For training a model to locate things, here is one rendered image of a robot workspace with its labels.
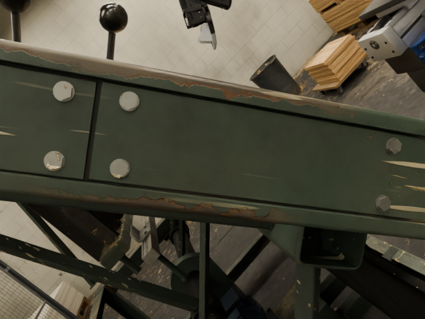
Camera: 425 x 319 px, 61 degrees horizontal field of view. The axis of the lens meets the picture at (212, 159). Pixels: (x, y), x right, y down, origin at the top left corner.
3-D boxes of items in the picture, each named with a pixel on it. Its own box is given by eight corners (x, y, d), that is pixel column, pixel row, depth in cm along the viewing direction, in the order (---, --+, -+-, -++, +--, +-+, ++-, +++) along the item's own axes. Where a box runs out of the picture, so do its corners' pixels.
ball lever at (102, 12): (118, 105, 53) (128, 9, 46) (91, 100, 52) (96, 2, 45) (121, 93, 56) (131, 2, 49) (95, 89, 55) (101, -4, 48)
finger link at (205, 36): (202, 53, 127) (193, 27, 125) (218, 48, 128) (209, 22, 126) (203, 52, 124) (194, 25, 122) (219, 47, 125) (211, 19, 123)
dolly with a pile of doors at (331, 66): (376, 59, 390) (351, 31, 382) (343, 95, 389) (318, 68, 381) (346, 67, 450) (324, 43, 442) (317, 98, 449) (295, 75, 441)
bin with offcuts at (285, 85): (310, 84, 521) (279, 50, 508) (286, 110, 520) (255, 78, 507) (296, 87, 572) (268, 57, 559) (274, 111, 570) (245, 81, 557)
